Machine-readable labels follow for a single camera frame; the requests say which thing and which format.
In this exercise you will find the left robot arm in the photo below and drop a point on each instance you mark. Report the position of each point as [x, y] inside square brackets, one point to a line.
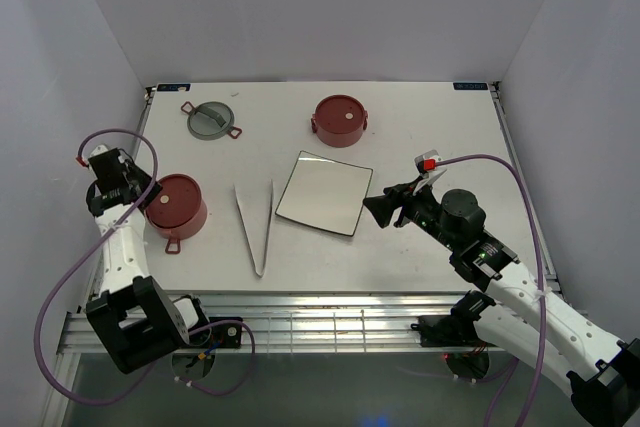
[132, 315]

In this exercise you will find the dark red lid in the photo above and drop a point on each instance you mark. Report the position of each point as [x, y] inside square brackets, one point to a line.
[339, 104]
[177, 203]

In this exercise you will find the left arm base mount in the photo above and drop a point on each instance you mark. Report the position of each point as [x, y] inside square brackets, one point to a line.
[210, 333]

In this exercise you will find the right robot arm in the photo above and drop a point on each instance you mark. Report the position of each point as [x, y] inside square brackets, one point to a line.
[510, 309]

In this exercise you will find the aluminium frame rail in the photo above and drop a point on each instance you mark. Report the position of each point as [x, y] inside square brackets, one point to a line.
[331, 324]

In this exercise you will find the pink bowl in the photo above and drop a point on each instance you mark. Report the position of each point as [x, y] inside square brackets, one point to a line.
[340, 134]
[174, 236]

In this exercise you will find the white square plate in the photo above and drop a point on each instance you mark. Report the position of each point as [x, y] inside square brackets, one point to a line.
[325, 194]

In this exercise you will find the grey lunch box lid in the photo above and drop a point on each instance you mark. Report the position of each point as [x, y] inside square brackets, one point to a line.
[210, 121]

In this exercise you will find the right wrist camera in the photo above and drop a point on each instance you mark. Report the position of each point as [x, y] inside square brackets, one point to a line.
[428, 169]

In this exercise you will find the metal tongs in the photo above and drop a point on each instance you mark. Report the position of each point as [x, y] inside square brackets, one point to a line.
[255, 209]

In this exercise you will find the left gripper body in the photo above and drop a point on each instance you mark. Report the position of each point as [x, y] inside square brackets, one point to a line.
[136, 177]

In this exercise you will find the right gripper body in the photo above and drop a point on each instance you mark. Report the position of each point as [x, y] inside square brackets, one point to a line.
[418, 207]

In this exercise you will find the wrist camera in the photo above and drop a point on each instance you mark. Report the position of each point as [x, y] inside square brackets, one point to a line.
[428, 169]
[98, 150]

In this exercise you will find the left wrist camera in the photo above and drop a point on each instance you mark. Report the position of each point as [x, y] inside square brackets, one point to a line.
[98, 150]

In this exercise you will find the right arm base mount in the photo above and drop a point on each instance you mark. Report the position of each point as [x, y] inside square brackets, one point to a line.
[450, 327]

